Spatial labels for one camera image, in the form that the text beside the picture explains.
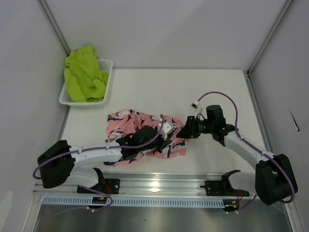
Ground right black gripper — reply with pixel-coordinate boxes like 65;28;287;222
176;116;214;139

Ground pink shark print shorts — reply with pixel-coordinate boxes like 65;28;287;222
104;109;188;166

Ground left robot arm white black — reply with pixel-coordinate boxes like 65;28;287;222
33;124;168;193

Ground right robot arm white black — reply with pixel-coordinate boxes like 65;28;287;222
176;105;298;205

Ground lime green shorts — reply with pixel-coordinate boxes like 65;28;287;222
64;45;109;102

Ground white plastic basket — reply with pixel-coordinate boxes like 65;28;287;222
59;58;113;108

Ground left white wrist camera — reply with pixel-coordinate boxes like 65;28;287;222
157;121;175;140

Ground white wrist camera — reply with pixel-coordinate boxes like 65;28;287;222
190;101;204;119
157;121;175;140

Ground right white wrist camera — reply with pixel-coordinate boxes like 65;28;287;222
190;101;204;119

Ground aluminium mounting rail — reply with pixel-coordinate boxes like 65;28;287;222
32;172;256;197

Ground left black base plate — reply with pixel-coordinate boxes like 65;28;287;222
77;178;121;195

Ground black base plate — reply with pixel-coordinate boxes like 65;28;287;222
200;170;250;197
77;178;121;195

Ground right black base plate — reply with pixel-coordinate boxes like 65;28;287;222
200;170;250;197

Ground white slotted cable duct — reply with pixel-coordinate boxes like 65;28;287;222
42;195;225;208

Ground right aluminium frame post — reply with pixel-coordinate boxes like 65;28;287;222
246;0;297;75

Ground aluminium frame post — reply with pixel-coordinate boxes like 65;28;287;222
246;0;297;75
37;0;70;56

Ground left aluminium frame post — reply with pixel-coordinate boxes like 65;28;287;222
37;0;70;56

